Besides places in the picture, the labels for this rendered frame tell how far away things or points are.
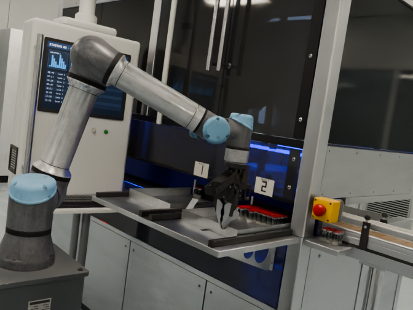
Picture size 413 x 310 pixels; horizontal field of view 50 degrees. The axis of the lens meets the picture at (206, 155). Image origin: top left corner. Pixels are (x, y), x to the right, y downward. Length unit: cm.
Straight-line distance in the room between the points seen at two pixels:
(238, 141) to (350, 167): 56
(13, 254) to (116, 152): 100
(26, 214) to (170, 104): 47
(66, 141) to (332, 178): 91
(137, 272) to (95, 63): 130
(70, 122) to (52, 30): 75
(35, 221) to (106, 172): 94
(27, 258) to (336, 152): 106
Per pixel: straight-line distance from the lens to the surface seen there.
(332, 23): 156
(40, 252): 125
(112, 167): 214
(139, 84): 118
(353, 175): 177
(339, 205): 152
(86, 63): 120
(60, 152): 134
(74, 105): 132
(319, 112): 152
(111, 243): 242
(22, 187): 122
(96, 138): 208
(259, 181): 165
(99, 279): 255
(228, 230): 139
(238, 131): 134
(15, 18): 682
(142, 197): 174
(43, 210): 123
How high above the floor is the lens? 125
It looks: 5 degrees down
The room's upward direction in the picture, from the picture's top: 8 degrees clockwise
